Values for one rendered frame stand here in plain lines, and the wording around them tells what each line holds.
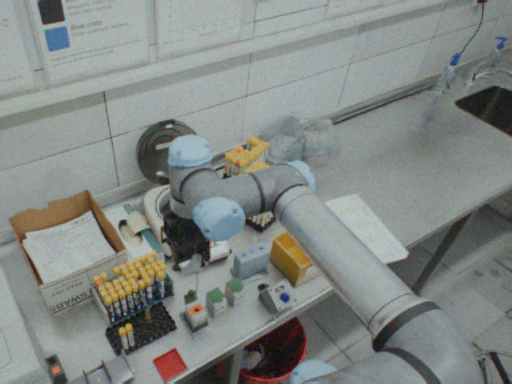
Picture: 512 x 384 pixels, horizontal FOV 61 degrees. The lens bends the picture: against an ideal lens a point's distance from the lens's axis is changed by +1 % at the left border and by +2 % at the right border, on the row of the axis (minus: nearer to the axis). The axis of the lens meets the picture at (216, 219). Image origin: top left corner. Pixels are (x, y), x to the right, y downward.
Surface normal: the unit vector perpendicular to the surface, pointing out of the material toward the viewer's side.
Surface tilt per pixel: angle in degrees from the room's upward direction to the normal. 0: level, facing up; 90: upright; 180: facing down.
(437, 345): 16
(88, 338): 0
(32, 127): 90
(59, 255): 0
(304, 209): 26
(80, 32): 95
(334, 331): 0
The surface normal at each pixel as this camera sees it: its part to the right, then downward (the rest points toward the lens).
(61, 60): 0.58, 0.65
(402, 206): 0.05, -0.69
